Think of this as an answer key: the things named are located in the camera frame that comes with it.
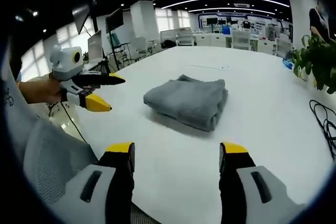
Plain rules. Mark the large black display screen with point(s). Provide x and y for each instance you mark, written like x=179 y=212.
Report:
x=82 y=11

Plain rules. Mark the black monitor on stand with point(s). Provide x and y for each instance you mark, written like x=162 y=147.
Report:
x=115 y=20

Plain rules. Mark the blue container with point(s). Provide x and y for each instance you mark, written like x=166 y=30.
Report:
x=226 y=30

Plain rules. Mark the white office chair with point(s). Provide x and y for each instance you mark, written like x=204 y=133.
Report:
x=241 y=39
x=141 y=47
x=185 y=36

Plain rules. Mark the teal board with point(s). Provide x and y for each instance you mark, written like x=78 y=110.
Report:
x=115 y=37

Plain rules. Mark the white board monitor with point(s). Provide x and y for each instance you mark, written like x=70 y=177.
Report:
x=95 y=47

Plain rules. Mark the blue white packet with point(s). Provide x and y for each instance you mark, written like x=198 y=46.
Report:
x=288 y=64

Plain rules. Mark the black bag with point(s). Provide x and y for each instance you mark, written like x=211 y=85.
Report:
x=167 y=44

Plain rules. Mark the grey towel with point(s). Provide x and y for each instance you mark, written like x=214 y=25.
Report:
x=183 y=100

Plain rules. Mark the small potted plant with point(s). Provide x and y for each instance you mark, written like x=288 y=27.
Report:
x=85 y=56

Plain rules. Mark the white table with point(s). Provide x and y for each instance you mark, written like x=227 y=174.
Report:
x=170 y=161

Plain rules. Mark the person's left hand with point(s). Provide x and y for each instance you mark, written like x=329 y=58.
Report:
x=55 y=90

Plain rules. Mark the grey mesh chair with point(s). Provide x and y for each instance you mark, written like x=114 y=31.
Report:
x=52 y=161

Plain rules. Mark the person's white shirt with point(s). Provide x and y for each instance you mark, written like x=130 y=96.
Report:
x=18 y=124

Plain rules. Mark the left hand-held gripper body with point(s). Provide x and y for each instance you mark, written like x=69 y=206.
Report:
x=65 y=64

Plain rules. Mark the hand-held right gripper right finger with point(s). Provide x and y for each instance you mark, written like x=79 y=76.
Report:
x=246 y=195

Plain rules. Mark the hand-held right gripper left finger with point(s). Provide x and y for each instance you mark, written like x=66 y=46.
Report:
x=102 y=195

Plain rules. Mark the green potted plant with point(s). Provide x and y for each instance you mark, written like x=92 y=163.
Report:
x=315 y=58

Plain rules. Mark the black tripod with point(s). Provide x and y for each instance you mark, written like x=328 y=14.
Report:
x=103 y=66

